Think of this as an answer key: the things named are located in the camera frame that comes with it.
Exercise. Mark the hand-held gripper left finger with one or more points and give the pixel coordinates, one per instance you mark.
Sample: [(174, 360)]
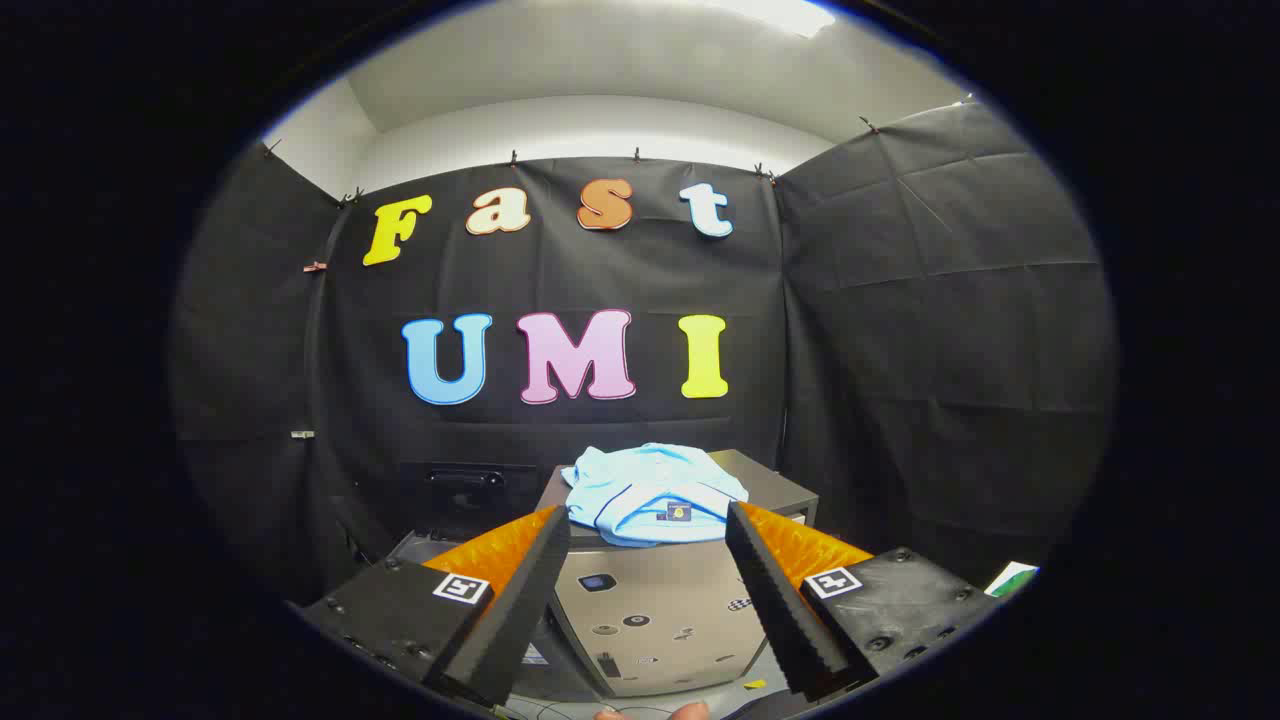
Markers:
[(520, 610)]

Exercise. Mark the dark glass washing machine lid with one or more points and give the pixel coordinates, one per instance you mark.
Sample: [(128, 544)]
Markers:
[(470, 500)]

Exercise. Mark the green white paper card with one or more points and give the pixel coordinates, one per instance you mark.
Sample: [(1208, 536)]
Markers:
[(1012, 578)]

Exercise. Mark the light blue shirt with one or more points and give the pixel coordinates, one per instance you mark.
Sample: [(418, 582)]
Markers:
[(640, 480)]

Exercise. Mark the row of small black clips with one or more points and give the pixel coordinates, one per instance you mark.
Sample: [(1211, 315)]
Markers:
[(636, 155)]

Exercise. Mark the grey metal cabinet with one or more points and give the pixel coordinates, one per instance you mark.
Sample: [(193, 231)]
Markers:
[(660, 600)]

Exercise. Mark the black backdrop cloth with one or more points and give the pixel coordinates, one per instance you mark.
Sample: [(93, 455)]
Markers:
[(900, 300)]

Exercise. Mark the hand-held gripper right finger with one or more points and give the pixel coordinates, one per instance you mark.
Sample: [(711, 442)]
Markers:
[(775, 600)]

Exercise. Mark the grey washing machine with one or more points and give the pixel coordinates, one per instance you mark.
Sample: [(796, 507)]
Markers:
[(545, 672)]

